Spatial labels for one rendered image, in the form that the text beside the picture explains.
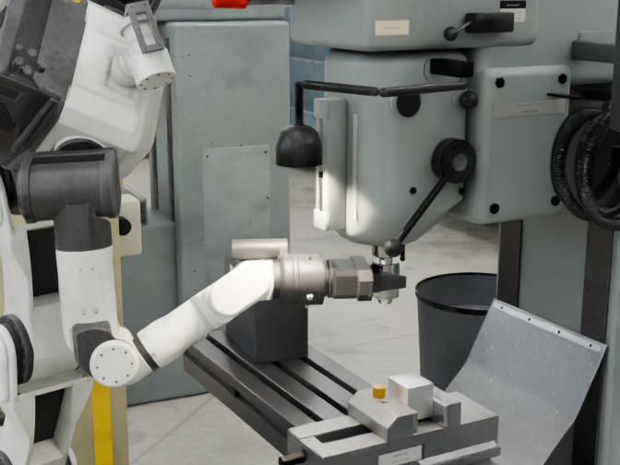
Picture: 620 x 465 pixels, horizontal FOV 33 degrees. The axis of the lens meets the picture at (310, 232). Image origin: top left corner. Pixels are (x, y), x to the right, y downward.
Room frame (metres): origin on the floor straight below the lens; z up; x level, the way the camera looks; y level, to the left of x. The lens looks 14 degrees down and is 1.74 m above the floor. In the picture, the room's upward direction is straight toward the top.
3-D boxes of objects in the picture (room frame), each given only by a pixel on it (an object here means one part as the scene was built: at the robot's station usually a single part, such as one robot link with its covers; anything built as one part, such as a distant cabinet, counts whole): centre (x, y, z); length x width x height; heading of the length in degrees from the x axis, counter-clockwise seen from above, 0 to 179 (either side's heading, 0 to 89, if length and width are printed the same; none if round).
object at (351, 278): (1.69, -0.04, 1.24); 0.13 x 0.12 x 0.10; 6
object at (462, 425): (1.61, -0.14, 1.00); 0.35 x 0.15 x 0.11; 119
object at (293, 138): (1.58, 0.02, 1.49); 0.07 x 0.07 x 0.06
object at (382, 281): (1.67, -0.13, 1.24); 0.06 x 0.02 x 0.03; 96
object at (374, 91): (1.51, -0.05, 1.58); 0.17 x 0.01 x 0.01; 45
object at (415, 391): (1.63, -0.17, 1.05); 0.06 x 0.05 x 0.06; 29
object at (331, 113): (1.65, -0.03, 1.45); 0.04 x 0.04 x 0.21; 29
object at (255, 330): (2.18, 0.10, 1.04); 0.22 x 0.12 x 0.20; 21
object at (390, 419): (1.60, -0.12, 1.03); 0.12 x 0.06 x 0.04; 29
